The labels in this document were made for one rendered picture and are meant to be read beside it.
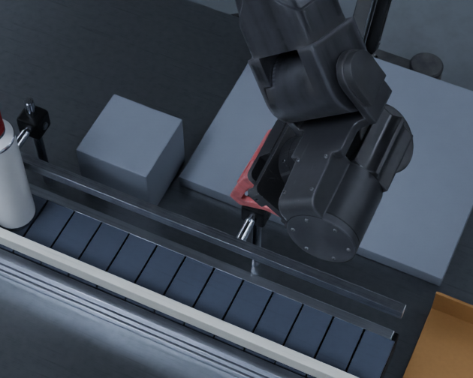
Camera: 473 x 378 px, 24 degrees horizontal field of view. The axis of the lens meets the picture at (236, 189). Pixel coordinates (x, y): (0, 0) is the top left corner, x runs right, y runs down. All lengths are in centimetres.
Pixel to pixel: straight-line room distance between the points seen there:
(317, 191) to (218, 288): 51
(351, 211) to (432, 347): 53
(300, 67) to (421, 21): 198
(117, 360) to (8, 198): 23
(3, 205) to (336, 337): 42
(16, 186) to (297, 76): 55
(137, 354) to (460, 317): 39
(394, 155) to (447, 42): 190
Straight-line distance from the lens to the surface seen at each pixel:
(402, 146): 87
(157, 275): 131
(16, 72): 158
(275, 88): 84
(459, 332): 135
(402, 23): 278
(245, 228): 124
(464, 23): 280
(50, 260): 130
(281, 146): 93
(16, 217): 134
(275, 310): 128
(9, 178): 128
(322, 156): 83
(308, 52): 80
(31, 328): 135
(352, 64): 81
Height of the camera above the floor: 201
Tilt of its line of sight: 56 degrees down
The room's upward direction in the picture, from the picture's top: straight up
